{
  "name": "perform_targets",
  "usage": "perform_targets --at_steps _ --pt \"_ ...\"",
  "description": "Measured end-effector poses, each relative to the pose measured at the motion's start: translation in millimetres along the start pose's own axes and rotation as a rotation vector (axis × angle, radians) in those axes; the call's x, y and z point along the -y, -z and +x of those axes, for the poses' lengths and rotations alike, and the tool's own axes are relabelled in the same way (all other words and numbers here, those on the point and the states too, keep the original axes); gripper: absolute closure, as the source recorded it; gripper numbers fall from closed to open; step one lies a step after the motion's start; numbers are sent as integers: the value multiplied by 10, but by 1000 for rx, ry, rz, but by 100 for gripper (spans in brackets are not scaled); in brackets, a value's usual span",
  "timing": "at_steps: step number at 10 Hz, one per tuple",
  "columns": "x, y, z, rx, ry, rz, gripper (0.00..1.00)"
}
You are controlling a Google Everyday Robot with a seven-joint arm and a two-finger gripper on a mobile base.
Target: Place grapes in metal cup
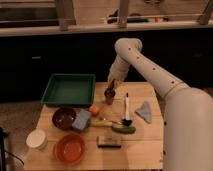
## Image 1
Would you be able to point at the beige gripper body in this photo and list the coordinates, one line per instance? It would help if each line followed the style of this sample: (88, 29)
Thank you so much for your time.
(118, 72)

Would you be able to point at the white cup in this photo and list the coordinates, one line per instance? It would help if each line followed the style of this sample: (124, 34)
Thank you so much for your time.
(36, 139)

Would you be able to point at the blue sponge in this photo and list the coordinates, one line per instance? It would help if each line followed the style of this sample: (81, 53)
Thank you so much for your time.
(82, 119)

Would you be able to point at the green plastic tray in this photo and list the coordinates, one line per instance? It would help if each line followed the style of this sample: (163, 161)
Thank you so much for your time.
(75, 90)

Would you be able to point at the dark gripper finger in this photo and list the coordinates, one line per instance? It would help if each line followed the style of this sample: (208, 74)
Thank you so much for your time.
(111, 84)
(114, 85)

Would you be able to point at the grey folded cloth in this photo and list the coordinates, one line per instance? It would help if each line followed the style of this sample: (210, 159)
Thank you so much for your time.
(144, 111)

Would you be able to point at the yellow handled spoon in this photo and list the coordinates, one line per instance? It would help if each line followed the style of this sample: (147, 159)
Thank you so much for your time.
(104, 123)

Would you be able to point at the purple grapes bunch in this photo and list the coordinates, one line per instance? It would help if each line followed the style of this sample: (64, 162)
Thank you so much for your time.
(109, 92)

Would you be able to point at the orange plastic bowl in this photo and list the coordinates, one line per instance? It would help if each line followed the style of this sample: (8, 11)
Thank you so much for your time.
(70, 149)

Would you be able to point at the white handled black brush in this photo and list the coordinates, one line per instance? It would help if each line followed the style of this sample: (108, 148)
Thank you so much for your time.
(127, 121)

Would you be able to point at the small orange fruit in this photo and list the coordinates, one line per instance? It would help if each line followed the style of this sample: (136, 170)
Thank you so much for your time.
(94, 110)

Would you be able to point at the dark brown bowl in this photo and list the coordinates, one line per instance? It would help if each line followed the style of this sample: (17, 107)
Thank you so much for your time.
(63, 118)

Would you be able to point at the wooden block eraser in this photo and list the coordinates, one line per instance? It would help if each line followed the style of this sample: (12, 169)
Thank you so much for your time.
(108, 142)

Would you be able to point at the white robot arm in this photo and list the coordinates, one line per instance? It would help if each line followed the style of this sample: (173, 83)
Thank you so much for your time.
(188, 113)

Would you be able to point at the green cucumber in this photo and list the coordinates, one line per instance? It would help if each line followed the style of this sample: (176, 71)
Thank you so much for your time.
(124, 130)

